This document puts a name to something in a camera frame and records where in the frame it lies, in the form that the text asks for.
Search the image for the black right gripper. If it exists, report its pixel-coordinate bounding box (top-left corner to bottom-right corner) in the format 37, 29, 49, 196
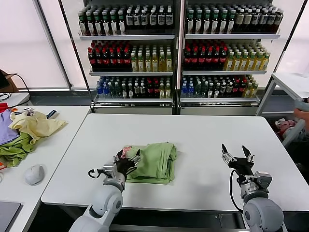
221, 143, 255, 181

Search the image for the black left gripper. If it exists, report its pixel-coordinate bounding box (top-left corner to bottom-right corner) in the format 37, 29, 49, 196
113, 149, 141, 176

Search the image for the light green polo shirt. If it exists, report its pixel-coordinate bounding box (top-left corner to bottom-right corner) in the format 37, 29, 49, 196
115, 142, 179, 186

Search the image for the pink white clothes pile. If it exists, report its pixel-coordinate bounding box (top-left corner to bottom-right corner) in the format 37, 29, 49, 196
274, 117, 309, 143

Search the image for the person arm grey sleeve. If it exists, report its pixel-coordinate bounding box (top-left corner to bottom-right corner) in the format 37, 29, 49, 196
293, 97, 309, 119

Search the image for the pale yellow garment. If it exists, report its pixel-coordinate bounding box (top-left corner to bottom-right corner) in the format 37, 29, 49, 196
8, 111, 68, 145

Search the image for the light grey rounded mouse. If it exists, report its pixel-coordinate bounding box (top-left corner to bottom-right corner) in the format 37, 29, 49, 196
25, 164, 46, 186

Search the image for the olive green garment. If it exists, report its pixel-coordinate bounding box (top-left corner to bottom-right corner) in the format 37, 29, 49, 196
0, 132, 37, 169

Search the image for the grey drinks shelf unit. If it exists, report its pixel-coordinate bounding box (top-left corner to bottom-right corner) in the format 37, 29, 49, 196
180, 0, 282, 116
77, 0, 181, 116

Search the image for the purple garment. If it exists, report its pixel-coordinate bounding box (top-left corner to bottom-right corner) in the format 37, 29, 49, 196
0, 109, 20, 146

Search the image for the green cap dark tea bottle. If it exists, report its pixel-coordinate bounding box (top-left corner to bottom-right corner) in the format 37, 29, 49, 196
86, 12, 95, 36
195, 10, 203, 34
203, 10, 211, 34
94, 12, 102, 36
102, 12, 110, 36
78, 12, 87, 36
219, 10, 227, 34
211, 10, 219, 34
187, 10, 196, 34
118, 12, 126, 36
227, 10, 236, 34
110, 12, 118, 36

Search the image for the black slanted pole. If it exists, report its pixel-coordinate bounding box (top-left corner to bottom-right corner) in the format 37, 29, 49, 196
57, 0, 95, 108
272, 0, 309, 73

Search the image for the dark grey laptop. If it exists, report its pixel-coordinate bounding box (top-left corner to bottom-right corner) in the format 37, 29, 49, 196
0, 202, 23, 232

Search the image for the dark bottle beige label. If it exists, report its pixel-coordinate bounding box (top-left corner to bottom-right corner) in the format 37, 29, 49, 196
243, 9, 252, 33
236, 9, 244, 33

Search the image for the dark bottle grey label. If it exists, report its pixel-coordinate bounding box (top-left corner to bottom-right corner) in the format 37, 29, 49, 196
275, 9, 284, 33
252, 9, 260, 33
260, 9, 268, 33
267, 9, 276, 33

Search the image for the brown cardboard box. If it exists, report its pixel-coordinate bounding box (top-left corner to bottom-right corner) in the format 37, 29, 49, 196
0, 69, 19, 92

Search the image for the dark bottle black white label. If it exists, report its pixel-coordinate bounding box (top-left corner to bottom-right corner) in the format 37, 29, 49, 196
140, 10, 149, 30
166, 9, 174, 30
149, 9, 157, 30
133, 10, 141, 30
157, 9, 166, 30
126, 10, 134, 30

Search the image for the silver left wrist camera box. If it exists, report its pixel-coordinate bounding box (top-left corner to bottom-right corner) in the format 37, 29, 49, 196
103, 163, 119, 178

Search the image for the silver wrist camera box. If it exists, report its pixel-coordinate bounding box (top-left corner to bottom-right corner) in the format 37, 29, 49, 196
254, 171, 273, 188
103, 163, 119, 178

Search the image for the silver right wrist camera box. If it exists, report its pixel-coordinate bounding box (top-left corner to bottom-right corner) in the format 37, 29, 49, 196
254, 171, 273, 188

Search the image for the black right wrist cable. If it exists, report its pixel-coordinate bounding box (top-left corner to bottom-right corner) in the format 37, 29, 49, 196
229, 169, 245, 214

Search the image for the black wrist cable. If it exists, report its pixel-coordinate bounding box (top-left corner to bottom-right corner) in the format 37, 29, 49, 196
87, 168, 105, 179
229, 169, 245, 214

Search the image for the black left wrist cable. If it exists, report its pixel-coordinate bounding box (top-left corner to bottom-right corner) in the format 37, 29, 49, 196
87, 168, 105, 179

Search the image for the white metal frame table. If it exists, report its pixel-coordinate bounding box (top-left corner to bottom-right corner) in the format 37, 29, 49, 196
255, 72, 309, 148

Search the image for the black power cable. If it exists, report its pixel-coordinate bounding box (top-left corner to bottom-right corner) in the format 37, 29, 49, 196
11, 73, 31, 107

